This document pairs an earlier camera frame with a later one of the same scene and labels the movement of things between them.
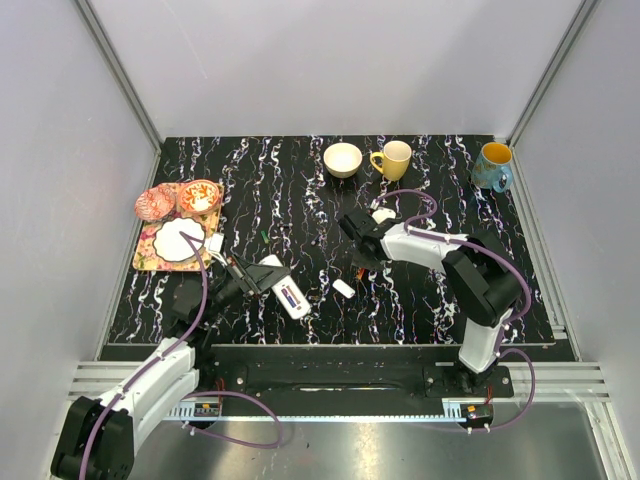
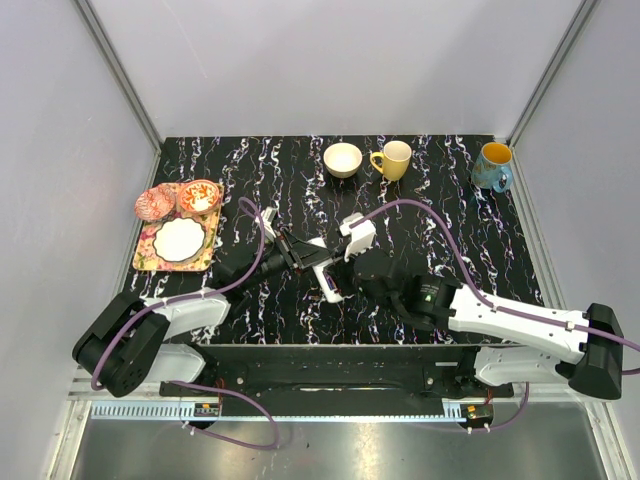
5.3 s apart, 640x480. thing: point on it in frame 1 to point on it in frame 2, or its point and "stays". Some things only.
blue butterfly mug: (492, 168) stays
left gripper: (257, 277) to (300, 254)
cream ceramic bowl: (342, 160) stays
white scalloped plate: (171, 245) stays
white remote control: (288, 291) to (329, 294)
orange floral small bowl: (198, 195) stays
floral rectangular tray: (145, 257) stays
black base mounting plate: (347, 372) stays
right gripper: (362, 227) to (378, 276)
